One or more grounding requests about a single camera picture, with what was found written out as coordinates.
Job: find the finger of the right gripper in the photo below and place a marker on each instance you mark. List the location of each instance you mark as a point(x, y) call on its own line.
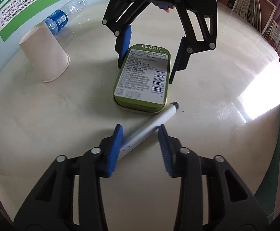
point(207, 19)
point(118, 18)

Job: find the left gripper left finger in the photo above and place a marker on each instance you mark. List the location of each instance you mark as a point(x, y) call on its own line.
point(68, 195)

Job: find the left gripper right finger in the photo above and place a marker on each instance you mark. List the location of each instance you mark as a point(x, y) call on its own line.
point(212, 195)

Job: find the blue label water bottle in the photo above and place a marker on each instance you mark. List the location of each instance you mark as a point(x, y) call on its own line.
point(60, 18)

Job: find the green metal tin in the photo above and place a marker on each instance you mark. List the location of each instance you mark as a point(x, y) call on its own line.
point(142, 82)

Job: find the white marker pen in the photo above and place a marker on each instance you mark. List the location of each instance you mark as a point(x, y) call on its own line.
point(147, 129)

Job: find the white paper cup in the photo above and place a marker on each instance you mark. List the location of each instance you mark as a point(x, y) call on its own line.
point(42, 49)

